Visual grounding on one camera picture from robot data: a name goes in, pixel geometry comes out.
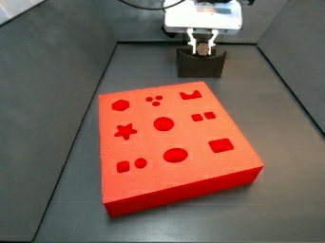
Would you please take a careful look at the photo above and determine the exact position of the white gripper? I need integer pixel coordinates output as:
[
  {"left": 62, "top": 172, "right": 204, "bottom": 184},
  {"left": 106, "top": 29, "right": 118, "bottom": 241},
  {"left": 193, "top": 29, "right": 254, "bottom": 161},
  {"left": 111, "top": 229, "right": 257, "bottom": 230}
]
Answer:
[{"left": 164, "top": 0, "right": 242, "bottom": 55}]

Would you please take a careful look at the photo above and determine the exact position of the dark grey curved holder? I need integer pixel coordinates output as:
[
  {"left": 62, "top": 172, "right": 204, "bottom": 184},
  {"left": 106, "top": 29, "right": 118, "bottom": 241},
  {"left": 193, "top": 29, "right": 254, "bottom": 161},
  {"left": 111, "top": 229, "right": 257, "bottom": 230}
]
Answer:
[{"left": 177, "top": 48, "right": 228, "bottom": 78}]

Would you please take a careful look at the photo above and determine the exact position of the red foam shape-sorting block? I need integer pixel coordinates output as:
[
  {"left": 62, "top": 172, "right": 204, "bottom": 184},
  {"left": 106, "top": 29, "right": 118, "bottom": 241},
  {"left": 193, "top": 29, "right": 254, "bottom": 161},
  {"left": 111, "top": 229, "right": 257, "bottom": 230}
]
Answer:
[{"left": 99, "top": 82, "right": 264, "bottom": 217}]

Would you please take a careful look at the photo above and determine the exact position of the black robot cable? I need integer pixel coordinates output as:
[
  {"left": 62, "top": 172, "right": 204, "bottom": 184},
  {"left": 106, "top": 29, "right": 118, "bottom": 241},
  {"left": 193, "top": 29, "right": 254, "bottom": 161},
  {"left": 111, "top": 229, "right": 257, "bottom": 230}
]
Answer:
[{"left": 118, "top": 0, "right": 188, "bottom": 11}]

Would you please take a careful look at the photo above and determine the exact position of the brown hexagonal wooden peg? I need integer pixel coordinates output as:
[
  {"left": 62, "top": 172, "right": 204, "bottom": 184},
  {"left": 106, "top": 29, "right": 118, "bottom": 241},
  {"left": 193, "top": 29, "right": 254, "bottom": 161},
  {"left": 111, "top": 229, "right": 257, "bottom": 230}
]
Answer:
[{"left": 197, "top": 43, "right": 210, "bottom": 56}]

